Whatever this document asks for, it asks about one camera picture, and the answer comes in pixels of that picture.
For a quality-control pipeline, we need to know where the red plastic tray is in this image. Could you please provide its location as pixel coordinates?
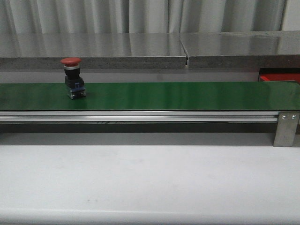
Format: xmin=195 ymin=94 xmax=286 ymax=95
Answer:
xmin=259 ymin=73 xmax=300 ymax=83

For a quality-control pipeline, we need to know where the red push button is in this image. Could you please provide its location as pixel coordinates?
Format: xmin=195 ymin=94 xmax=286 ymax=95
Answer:
xmin=60 ymin=57 xmax=86 ymax=99

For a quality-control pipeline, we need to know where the white curtain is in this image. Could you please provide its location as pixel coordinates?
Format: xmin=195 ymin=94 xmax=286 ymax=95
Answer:
xmin=0 ymin=0 xmax=300 ymax=34

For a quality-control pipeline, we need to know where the green conveyor belt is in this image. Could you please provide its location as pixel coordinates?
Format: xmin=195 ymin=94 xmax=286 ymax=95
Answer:
xmin=0 ymin=82 xmax=300 ymax=111

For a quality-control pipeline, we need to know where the aluminium conveyor frame rail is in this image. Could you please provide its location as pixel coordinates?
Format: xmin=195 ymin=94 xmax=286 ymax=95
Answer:
xmin=0 ymin=111 xmax=279 ymax=123

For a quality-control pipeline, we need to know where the steel conveyor support bracket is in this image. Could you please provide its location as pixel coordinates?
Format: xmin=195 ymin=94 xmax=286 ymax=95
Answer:
xmin=273 ymin=112 xmax=300 ymax=147

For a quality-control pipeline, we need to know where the grey stone shelf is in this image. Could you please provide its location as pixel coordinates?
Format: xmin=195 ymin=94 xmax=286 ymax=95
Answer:
xmin=0 ymin=31 xmax=300 ymax=70

